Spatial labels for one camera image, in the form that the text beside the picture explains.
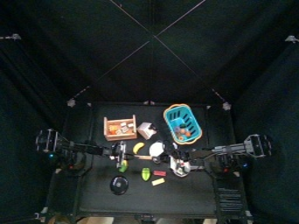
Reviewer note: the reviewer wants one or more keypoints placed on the green toy fruit piece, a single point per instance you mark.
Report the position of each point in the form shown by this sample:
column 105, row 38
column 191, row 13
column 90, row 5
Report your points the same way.
column 123, row 167

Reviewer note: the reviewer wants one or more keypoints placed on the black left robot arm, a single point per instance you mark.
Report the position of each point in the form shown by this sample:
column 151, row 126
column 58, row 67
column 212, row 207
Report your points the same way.
column 78, row 146

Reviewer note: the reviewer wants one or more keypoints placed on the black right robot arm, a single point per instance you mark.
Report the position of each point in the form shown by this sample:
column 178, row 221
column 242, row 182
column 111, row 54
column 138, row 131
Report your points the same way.
column 234, row 148

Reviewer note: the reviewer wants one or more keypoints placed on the green toy starfruit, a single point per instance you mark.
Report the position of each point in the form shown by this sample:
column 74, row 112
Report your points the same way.
column 146, row 173

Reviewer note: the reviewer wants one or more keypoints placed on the red toy block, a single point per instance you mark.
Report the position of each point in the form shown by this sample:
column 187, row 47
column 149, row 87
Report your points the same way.
column 159, row 173

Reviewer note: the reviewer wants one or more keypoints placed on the yellow toy banana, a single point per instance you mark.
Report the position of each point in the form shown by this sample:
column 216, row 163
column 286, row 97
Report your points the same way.
column 138, row 147

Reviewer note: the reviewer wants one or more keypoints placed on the brown toy food in basket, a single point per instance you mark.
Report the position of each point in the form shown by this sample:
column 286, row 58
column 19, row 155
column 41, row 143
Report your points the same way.
column 182, row 138

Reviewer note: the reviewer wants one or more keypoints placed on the orange toy food in crate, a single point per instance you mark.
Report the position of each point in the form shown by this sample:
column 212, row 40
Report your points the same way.
column 114, row 129

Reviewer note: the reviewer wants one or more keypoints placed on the black round disc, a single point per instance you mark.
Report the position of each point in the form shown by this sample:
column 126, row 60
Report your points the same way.
column 119, row 185

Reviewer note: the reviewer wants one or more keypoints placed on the yellow toy block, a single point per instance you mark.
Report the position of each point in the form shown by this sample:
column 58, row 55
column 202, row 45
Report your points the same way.
column 158, row 181

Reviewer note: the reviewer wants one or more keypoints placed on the wooden toy crate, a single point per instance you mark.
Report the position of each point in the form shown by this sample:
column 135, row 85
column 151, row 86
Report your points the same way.
column 119, row 128

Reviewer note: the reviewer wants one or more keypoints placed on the white toy food in crate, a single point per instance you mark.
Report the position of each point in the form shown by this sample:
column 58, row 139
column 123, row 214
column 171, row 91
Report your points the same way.
column 126, row 127

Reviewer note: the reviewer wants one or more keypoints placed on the orange toy food in basket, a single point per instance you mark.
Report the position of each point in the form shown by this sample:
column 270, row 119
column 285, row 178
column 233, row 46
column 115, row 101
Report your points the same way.
column 189, row 134

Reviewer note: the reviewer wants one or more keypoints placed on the white toy cube box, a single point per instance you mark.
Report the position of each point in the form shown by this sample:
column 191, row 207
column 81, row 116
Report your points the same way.
column 147, row 130

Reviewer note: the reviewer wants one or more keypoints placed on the green toy food in basket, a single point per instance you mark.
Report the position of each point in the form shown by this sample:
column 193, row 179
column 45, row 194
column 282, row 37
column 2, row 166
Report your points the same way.
column 182, row 126

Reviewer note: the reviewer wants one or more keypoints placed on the blue basket with orange rim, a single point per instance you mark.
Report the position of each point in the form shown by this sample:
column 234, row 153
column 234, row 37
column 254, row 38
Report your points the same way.
column 182, row 124

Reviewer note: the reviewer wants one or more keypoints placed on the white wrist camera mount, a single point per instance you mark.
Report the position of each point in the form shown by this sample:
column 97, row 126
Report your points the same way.
column 181, row 168

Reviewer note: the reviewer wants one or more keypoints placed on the metal frame corner bracket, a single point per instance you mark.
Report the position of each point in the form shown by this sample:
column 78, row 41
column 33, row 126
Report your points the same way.
column 292, row 38
column 149, row 102
column 226, row 106
column 71, row 102
column 14, row 37

